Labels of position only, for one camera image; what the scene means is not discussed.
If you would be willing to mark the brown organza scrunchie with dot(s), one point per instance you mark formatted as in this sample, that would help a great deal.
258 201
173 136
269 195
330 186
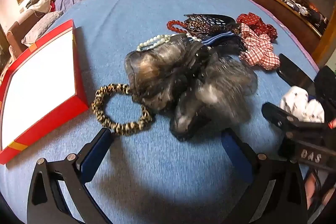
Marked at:
152 69

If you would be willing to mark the grey organza scrunchie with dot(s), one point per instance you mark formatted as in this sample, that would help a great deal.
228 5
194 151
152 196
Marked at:
225 87

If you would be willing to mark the black hair clip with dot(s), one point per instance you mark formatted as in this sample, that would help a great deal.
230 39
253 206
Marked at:
223 18

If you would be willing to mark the red polka dot scrunchie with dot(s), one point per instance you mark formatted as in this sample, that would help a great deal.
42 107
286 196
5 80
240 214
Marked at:
258 23

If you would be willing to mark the wooden sideboard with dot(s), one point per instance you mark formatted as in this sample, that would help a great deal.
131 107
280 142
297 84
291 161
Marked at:
275 11

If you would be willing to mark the red checked scrunchie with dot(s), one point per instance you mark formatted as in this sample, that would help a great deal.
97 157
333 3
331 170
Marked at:
258 52

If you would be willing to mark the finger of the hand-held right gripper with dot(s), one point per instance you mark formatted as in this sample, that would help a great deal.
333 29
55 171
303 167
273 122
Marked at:
291 69
275 113

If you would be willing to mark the pile of small clutter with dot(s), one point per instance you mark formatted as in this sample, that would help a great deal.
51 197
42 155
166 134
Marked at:
296 3

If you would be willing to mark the person's right hand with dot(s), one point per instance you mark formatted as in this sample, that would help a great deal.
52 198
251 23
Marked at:
310 187

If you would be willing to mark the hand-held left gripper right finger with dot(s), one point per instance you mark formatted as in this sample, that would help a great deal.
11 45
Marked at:
236 153

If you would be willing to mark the brown beaded hair clip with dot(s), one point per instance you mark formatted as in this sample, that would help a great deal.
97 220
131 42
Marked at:
199 26

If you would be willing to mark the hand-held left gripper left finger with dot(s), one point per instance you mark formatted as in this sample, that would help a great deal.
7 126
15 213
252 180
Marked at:
97 153

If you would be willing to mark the white printed scrunchie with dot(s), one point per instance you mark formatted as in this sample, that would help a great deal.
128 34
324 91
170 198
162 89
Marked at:
299 103

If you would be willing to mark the grey quilted pillow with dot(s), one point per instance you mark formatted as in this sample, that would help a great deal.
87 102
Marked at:
42 27

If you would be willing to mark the leopard print scrunchie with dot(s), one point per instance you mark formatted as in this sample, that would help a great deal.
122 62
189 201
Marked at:
98 100

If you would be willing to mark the brown sofa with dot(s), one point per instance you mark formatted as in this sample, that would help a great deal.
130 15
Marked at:
15 35

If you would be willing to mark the red gift box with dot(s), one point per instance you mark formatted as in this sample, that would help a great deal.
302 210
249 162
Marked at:
39 82

